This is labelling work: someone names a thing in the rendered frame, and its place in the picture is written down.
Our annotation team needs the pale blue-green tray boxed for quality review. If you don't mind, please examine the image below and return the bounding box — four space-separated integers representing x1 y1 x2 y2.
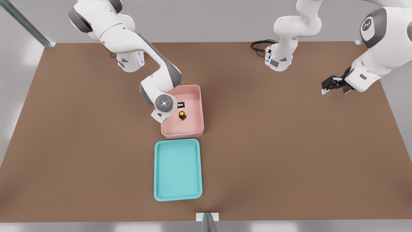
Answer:
154 138 203 202

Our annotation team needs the pink plastic box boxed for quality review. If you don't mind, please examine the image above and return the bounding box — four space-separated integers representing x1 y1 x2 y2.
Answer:
161 85 205 140

